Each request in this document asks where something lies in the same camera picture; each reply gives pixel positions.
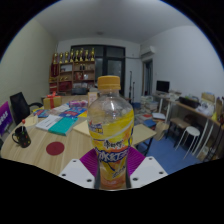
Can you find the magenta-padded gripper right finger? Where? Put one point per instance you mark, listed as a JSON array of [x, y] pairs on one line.
[[146, 171]]

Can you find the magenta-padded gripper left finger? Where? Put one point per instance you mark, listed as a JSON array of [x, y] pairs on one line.
[[76, 173]]

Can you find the orange drink bottle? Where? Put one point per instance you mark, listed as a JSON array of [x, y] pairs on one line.
[[111, 133]]

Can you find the flat round red coaster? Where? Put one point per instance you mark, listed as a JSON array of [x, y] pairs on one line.
[[55, 148]]

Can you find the large tan envelope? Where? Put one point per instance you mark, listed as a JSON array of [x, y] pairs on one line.
[[81, 128]]

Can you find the teal book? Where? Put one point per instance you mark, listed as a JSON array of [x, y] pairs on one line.
[[63, 126]]

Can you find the white printed booklet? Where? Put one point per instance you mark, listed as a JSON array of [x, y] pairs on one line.
[[48, 122]]

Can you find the white round stool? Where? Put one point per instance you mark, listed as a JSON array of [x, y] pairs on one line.
[[190, 131]]

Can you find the blue printed book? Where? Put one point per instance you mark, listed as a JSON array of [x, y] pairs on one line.
[[73, 112]]

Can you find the black mug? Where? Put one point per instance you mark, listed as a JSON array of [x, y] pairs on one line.
[[23, 138]]

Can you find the stack of books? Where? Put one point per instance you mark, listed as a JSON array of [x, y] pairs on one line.
[[149, 105]]

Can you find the pale yellow envelope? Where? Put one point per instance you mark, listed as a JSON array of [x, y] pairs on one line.
[[31, 121]]

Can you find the pink box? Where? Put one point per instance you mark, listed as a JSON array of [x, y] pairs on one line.
[[77, 103]]

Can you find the colourful blue red booklet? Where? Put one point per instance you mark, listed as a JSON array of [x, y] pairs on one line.
[[41, 113]]

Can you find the red-tipped stirrer stick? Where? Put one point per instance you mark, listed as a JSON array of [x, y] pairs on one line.
[[23, 125]]

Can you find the yellow gift box red ribbon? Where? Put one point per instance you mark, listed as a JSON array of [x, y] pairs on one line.
[[52, 101]]

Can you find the small upright orange box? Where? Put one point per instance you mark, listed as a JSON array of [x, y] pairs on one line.
[[91, 99]]

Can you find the cluttered side desk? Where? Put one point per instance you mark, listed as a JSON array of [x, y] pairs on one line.
[[196, 110]]

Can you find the black microphone stand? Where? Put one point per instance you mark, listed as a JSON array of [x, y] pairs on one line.
[[130, 86]]

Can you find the black computer monitor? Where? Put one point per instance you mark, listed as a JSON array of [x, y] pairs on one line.
[[162, 86]]

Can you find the black office chair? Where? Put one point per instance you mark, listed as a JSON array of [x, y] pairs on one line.
[[20, 106]]

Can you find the purple sign board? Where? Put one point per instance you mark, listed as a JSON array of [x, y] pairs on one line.
[[5, 118]]

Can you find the wooden shelf unit with trophies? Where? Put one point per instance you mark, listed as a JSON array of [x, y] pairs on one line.
[[71, 73]]

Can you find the white air conditioner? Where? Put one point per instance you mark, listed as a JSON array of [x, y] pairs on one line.
[[147, 51]]

